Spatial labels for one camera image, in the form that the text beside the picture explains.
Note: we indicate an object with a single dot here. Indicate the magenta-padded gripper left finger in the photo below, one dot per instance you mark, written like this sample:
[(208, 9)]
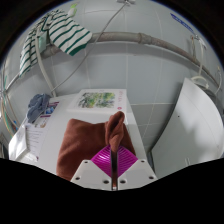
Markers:
[(93, 175)]

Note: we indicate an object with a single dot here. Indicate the white pole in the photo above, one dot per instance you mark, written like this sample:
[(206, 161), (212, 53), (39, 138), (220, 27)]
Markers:
[(45, 71)]

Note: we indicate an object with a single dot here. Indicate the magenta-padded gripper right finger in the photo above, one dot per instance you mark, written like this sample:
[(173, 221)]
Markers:
[(136, 173)]

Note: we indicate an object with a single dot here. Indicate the brown towel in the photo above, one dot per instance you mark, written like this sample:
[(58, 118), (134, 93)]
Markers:
[(83, 140)]

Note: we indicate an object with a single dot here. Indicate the white appliance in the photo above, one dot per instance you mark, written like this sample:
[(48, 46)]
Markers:
[(190, 133)]

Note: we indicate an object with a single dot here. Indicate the small landscape print book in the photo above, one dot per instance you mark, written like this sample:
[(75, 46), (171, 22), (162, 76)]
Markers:
[(96, 100)]

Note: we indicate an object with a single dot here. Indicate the green-striped white shirt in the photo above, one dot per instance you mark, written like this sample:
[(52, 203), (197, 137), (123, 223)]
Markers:
[(68, 35)]

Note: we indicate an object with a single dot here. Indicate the grey wall pipe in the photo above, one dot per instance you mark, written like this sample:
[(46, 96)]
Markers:
[(133, 37)]

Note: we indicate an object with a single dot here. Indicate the crumpled blue cloth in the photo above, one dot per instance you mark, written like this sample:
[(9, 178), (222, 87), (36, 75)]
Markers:
[(37, 106)]

